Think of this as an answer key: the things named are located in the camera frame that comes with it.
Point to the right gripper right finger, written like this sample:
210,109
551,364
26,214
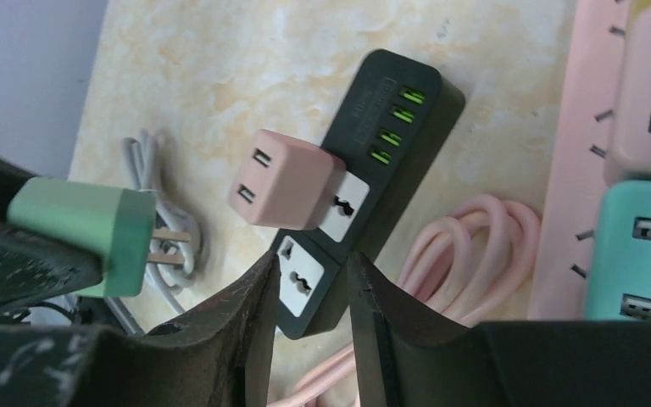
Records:
409,355

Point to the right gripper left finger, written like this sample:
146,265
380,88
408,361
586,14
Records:
218,353

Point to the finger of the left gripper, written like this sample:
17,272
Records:
34,267

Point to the black power strip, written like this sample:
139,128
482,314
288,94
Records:
390,126

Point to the teal plug adapter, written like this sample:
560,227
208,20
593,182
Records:
619,280

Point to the pink power strip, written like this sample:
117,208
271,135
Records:
576,183

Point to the beige pink plug adapter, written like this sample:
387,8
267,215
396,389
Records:
629,148

